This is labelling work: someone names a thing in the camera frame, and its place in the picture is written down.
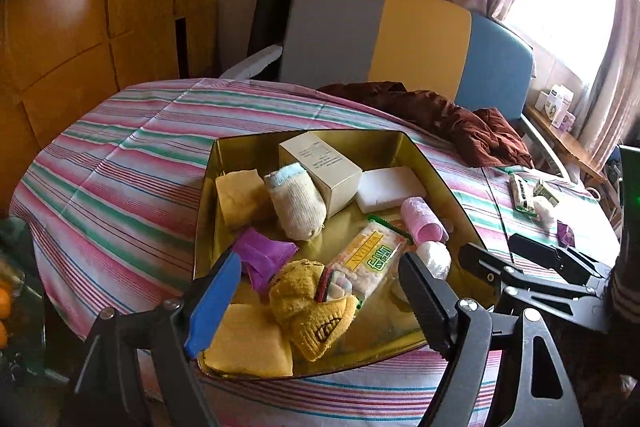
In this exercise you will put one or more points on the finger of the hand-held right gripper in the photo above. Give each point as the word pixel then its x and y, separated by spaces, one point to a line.
pixel 480 259
pixel 535 251

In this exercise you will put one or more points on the beige cardboard box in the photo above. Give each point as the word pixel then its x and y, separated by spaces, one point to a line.
pixel 320 172

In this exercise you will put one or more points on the black rolled mat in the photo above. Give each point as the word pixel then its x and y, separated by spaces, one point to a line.
pixel 272 2

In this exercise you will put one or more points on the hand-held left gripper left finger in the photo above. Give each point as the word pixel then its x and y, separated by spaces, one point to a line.
pixel 215 302

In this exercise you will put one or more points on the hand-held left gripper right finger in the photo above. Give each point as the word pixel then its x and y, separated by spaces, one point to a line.
pixel 425 302

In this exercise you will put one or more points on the wooden wardrobe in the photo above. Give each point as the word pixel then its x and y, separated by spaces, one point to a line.
pixel 75 32

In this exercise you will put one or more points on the yellow knitted sock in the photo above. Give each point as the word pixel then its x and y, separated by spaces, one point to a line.
pixel 300 302

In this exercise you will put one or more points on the brown cloth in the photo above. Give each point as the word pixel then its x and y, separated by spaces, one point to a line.
pixel 440 117

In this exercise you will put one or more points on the white sponge block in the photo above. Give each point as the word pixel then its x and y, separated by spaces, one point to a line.
pixel 390 187

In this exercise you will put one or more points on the grey yellow blue chair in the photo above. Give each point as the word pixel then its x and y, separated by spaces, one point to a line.
pixel 425 37

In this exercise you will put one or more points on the small purple box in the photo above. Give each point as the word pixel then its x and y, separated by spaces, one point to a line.
pixel 569 122

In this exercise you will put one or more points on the wooden side table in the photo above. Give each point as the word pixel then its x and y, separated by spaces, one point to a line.
pixel 565 144

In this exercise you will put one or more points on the orange fruit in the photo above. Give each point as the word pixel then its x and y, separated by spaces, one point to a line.
pixel 4 304

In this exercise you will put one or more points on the white carton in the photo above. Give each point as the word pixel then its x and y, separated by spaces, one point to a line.
pixel 561 104

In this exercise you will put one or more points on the white knitted sock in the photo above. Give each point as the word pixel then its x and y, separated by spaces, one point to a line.
pixel 295 207

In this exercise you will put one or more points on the white rice cracker packet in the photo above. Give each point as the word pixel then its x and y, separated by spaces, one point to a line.
pixel 370 257

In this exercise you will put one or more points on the person's right forearm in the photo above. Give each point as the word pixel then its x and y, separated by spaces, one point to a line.
pixel 627 297

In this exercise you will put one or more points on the small purple wrapper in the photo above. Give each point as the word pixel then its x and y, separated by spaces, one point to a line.
pixel 566 234

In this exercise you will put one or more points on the yellow sponge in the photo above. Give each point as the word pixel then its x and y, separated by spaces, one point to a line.
pixel 240 199
pixel 245 342

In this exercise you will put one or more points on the pink hair roller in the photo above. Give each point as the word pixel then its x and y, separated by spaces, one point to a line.
pixel 422 219

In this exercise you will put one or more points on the white plastic-wrapped ball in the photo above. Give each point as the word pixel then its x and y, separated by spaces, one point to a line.
pixel 432 257
pixel 545 214

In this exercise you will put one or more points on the small green box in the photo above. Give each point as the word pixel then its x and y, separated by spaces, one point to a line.
pixel 546 193

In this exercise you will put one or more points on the gold tin tray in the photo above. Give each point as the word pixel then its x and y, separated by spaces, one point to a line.
pixel 345 222

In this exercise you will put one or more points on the green white packet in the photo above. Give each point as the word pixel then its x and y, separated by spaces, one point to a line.
pixel 522 196

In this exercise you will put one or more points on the striped tablecloth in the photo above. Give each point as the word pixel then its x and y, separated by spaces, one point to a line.
pixel 125 167

